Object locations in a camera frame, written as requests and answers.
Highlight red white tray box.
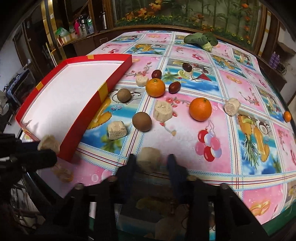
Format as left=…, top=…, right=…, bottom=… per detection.
left=15, top=54, right=132, bottom=162

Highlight colourful fruit print tablecloth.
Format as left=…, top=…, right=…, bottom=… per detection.
left=40, top=31, right=295, bottom=224

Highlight glass plant display cabinet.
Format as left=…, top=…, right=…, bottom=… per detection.
left=112, top=0, right=261, bottom=49

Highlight bottles on left counter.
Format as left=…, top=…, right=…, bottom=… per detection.
left=69, top=14, right=94, bottom=37

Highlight dark red date far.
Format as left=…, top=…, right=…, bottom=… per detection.
left=182, top=63, right=193, bottom=72

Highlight dark red date near orange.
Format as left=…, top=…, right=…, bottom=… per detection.
left=168, top=81, right=181, bottom=94

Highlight small orange far right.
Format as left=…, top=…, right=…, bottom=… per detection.
left=283, top=110, right=292, bottom=123

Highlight beige cake chunk small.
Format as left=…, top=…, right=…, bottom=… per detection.
left=135, top=75, right=149, bottom=87

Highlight purple bottles on shelf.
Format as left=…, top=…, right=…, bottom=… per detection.
left=268, top=52, right=280, bottom=69

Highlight beige cake cube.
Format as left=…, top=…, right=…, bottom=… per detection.
left=107, top=120, right=127, bottom=140

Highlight medium orange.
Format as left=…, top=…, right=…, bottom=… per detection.
left=145, top=78, right=166, bottom=97

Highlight brown round fruit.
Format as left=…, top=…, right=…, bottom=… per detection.
left=132, top=112, right=152, bottom=132
left=117, top=88, right=132, bottom=102

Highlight large orange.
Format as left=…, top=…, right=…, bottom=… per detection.
left=189, top=97, right=212, bottom=121

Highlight dark red date left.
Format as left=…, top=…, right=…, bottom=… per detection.
left=151, top=69, right=162, bottom=79

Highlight beige cake chunk front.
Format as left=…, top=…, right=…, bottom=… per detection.
left=137, top=147, right=162, bottom=173

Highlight green leafy vegetable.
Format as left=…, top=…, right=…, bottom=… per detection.
left=184, top=32, right=218, bottom=52

